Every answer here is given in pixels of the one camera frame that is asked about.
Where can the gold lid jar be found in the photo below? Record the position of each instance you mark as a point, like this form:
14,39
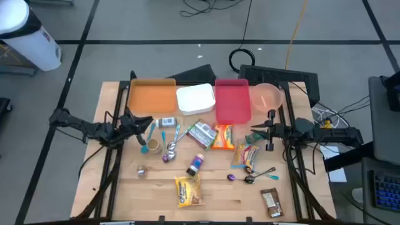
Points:
154,145

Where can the green spice bottle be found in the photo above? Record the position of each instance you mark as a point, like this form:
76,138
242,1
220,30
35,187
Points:
251,138

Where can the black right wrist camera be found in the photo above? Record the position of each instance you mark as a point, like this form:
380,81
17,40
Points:
303,125

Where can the brown snack packet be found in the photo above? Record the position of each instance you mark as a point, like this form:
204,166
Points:
272,202

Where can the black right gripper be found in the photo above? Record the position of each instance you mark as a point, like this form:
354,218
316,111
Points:
281,130

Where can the yellow red blue ramen packet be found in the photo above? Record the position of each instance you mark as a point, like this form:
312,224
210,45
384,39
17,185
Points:
245,155

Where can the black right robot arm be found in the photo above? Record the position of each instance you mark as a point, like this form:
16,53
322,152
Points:
337,135

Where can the yellow creamy chicken ramen packet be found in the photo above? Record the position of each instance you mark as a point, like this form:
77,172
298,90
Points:
188,190

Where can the orange plastic bin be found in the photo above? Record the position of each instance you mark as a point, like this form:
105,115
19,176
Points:
152,96

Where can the black folded mat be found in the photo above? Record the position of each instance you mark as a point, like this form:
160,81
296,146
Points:
197,75

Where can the orange chicken ramen packet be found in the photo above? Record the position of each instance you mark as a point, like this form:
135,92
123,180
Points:
223,137

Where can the all teal spoon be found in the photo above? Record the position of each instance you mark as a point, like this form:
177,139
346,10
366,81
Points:
144,149

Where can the bagel sesame seasoning bottle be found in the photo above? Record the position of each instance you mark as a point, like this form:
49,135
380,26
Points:
166,122

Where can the blue backlit keyboard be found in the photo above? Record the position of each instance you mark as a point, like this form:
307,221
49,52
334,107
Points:
387,190

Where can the white plastic bin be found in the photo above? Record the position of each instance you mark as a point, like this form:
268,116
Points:
196,99

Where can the white trash can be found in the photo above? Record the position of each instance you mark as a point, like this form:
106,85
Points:
34,47

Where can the black device on desk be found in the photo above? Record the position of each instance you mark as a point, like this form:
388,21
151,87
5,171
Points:
393,93

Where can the translucent pink bowl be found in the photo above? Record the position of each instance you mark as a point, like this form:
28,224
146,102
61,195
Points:
266,97

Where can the black table clamp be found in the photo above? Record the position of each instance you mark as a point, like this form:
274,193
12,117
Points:
248,219
161,218

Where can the pink plastic bin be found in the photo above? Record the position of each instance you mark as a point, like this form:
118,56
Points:
232,101

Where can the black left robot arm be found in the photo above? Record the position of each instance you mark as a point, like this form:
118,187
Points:
93,129

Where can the white maroon ramen packet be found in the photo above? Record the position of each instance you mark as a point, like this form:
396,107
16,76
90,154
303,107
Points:
203,134

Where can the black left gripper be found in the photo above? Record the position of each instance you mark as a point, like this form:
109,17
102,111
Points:
129,126

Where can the white paper sheet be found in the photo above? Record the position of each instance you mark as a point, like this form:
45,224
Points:
339,175

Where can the purple garlic powder bottle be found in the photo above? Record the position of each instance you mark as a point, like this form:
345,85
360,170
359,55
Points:
195,164

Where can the iridescent purple spoon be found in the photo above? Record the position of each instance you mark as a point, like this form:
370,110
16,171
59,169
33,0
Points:
231,177

